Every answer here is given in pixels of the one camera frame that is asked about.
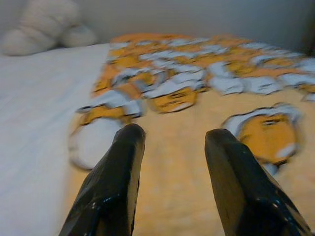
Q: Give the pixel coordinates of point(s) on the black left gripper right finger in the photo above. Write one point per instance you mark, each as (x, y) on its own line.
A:
(243, 191)

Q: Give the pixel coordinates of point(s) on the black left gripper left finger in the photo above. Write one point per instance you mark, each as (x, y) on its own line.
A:
(115, 186)

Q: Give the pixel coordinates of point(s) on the yellow cartoon print blanket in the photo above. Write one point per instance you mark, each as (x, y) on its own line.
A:
(177, 159)

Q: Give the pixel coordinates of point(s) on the white sheeted bed mattress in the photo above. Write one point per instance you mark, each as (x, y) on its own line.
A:
(37, 110)

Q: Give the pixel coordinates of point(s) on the white plush toy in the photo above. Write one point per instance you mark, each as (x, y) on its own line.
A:
(44, 27)

